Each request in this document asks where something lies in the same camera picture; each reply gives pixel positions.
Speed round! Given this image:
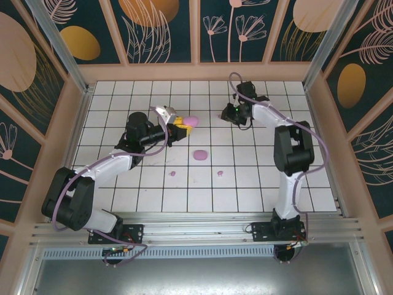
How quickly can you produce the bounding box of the grey metal sheet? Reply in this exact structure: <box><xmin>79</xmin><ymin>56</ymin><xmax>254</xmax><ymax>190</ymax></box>
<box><xmin>18</xmin><ymin>242</ymin><xmax>381</xmax><ymax>295</ymax></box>

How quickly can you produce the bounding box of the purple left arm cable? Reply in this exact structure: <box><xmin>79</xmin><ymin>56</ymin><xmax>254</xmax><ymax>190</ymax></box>
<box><xmin>50</xmin><ymin>106</ymin><xmax>173</xmax><ymax>232</ymax></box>

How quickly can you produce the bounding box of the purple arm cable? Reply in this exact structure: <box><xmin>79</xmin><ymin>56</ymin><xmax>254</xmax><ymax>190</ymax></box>
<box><xmin>50</xmin><ymin>106</ymin><xmax>173</xmax><ymax>232</ymax></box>
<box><xmin>228</xmin><ymin>71</ymin><xmax>332</xmax><ymax>246</ymax></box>

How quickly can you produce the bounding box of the aluminium side rail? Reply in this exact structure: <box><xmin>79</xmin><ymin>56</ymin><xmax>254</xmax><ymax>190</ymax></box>
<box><xmin>53</xmin><ymin>85</ymin><xmax>93</xmax><ymax>216</ymax></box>
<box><xmin>303</xmin><ymin>84</ymin><xmax>349</xmax><ymax>218</ymax></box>

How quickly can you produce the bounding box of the long aluminium base rail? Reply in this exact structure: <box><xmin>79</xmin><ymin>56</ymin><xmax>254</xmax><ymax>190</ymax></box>
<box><xmin>29</xmin><ymin>211</ymin><xmax>365</xmax><ymax>246</ymax></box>

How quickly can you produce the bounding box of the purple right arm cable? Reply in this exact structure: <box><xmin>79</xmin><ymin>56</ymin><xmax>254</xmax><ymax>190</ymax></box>
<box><xmin>228</xmin><ymin>71</ymin><xmax>332</xmax><ymax>246</ymax></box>

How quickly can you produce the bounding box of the aluminium frame post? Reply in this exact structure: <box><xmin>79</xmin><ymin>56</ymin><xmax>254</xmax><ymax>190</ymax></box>
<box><xmin>302</xmin><ymin>0</ymin><xmax>369</xmax><ymax>90</ymax></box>
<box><xmin>25</xmin><ymin>0</ymin><xmax>93</xmax><ymax>95</ymax></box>

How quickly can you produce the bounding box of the grey slotted cable duct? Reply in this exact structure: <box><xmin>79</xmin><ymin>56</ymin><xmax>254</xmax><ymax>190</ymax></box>
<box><xmin>41</xmin><ymin>244</ymin><xmax>279</xmax><ymax>261</ymax></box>

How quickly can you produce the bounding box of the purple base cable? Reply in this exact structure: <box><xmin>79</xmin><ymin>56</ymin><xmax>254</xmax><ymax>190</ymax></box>
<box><xmin>103</xmin><ymin>243</ymin><xmax>149</xmax><ymax>267</ymax></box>

